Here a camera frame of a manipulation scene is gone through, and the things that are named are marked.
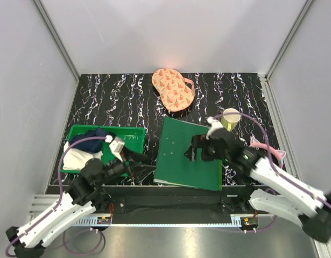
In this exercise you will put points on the green plastic bin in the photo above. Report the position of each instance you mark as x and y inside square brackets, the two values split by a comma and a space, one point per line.
[133, 137]

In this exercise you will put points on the blue pink cat headphones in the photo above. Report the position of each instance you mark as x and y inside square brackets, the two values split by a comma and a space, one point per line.
[278, 154]

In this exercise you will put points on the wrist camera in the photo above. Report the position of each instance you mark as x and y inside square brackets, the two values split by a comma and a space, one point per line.
[116, 145]
[214, 126]

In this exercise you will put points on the yellow paper cup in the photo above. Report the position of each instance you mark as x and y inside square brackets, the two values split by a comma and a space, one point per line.
[230, 119]

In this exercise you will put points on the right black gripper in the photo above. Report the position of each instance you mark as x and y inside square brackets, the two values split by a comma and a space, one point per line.
[200, 141]

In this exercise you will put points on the navy blue garment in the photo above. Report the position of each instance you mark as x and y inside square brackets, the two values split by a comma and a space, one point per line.
[91, 146]

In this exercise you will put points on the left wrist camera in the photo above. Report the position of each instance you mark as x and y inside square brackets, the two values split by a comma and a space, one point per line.
[116, 145]

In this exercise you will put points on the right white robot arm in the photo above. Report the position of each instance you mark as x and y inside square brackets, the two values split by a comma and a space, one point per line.
[295, 201]

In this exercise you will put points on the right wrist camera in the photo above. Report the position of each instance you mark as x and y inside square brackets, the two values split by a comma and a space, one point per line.
[214, 126]

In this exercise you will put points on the green ring binder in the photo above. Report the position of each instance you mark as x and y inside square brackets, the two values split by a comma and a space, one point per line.
[173, 168]

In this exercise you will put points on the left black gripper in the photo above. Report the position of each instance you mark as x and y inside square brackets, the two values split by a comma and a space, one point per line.
[139, 171]

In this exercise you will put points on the pink mesh laundry bag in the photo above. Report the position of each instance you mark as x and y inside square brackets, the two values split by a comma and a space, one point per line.
[176, 92]

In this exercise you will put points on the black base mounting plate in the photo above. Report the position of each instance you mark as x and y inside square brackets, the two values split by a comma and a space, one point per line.
[124, 204]

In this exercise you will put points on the white cloth garment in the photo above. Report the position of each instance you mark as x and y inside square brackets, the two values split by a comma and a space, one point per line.
[76, 159]

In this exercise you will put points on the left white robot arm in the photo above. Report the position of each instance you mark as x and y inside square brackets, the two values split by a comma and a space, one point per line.
[83, 197]

